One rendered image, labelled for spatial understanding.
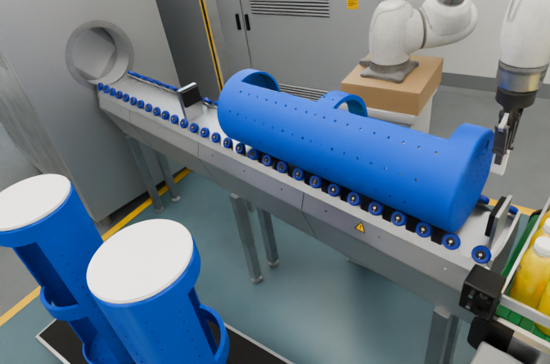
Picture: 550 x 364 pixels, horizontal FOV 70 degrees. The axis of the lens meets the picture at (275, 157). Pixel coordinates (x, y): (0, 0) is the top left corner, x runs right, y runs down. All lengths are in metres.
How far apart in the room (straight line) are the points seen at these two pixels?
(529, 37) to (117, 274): 1.05
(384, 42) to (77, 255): 1.34
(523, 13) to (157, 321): 1.04
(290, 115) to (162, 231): 0.51
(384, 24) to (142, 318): 1.24
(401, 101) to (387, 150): 0.55
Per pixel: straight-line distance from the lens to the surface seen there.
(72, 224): 1.51
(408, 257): 1.23
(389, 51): 1.60
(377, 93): 1.61
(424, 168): 1.03
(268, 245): 2.20
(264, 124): 1.30
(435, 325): 1.48
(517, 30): 0.91
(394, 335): 2.09
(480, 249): 1.13
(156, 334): 1.14
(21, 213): 1.50
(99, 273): 1.14
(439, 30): 1.63
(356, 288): 2.22
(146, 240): 1.16
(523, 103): 0.99
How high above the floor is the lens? 1.79
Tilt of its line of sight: 35 degrees down
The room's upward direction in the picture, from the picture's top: 9 degrees counter-clockwise
